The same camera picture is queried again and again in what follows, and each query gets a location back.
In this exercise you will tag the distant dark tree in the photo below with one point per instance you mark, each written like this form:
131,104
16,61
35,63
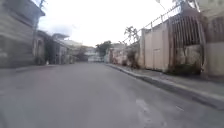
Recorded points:
103,48

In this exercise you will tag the grey building with siding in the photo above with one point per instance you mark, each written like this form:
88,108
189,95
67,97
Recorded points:
16,33

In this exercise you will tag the palm tree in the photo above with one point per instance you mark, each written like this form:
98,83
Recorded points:
130,33

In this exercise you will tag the pale concrete wall with fence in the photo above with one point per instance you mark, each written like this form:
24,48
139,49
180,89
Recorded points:
155,48

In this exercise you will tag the rusty metal gate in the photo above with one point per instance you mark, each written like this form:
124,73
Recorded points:
186,43

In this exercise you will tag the raised grey sidewalk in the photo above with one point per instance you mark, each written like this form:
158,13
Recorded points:
180,83

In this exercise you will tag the grey concrete road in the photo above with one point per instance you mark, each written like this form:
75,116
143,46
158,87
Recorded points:
93,100

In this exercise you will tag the row of low buildings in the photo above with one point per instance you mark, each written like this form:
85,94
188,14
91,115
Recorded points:
56,50

